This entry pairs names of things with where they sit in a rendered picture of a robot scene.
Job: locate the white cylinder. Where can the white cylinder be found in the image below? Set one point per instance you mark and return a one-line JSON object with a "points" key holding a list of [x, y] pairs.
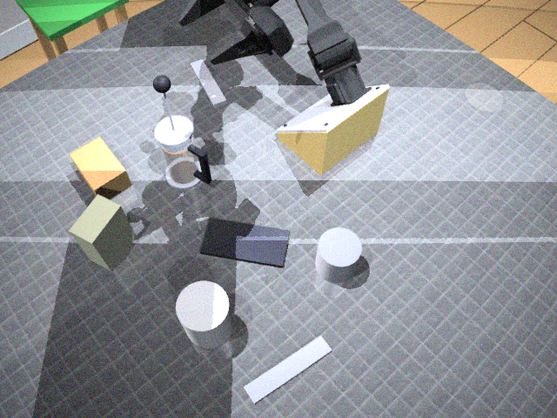
{"points": [[338, 254], [204, 311]]}

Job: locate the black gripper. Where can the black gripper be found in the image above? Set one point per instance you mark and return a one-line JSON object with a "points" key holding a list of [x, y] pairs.
{"points": [[268, 33]]}

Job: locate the white flat bar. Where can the white flat bar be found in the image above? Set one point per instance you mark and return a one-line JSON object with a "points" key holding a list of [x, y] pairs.
{"points": [[287, 369], [211, 88]]}

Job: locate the french press with black knob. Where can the french press with black knob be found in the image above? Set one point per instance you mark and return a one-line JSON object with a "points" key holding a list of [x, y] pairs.
{"points": [[186, 164]]}

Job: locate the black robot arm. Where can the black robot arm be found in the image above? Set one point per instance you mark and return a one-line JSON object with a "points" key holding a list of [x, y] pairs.
{"points": [[335, 52]]}

